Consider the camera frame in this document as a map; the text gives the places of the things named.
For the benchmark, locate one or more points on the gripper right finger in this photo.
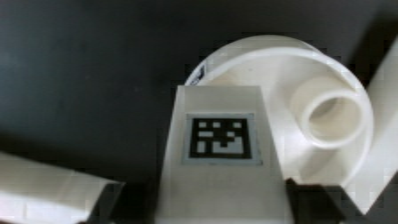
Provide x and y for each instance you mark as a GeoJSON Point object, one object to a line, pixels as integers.
{"type": "Point", "coordinates": [321, 204]}

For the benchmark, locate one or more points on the white round stool seat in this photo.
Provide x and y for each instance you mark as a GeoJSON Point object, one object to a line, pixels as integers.
{"type": "Point", "coordinates": [317, 104]}

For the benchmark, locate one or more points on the white front fence wall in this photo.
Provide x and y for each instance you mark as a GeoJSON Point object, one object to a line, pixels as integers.
{"type": "Point", "coordinates": [49, 194]}

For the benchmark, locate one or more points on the white stool leg with tag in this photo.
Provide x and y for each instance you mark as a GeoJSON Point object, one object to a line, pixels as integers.
{"type": "Point", "coordinates": [379, 168]}

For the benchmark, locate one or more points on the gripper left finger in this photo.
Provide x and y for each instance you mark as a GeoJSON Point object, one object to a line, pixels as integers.
{"type": "Point", "coordinates": [106, 203]}

